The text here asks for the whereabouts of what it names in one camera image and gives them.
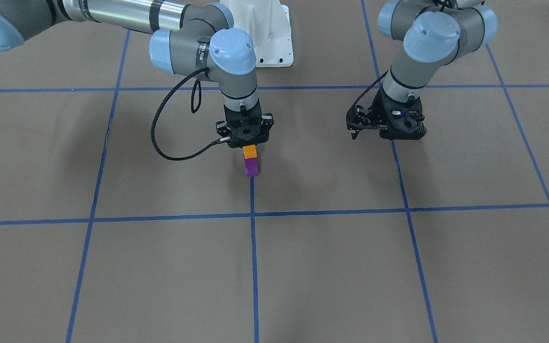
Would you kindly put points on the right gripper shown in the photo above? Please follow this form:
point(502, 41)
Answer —
point(220, 127)

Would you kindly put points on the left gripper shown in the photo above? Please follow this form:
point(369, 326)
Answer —
point(378, 110)

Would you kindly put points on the orange trapezoid block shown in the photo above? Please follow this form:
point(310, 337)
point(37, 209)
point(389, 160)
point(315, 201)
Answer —
point(250, 152)

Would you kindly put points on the purple trapezoid block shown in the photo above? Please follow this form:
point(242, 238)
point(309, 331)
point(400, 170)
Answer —
point(252, 168)

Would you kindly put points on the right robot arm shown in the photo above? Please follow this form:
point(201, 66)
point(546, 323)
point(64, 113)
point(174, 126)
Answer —
point(196, 42)

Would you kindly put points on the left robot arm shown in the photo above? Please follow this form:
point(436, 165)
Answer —
point(434, 33)

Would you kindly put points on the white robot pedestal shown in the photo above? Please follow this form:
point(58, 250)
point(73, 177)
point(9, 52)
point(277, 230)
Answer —
point(268, 24)

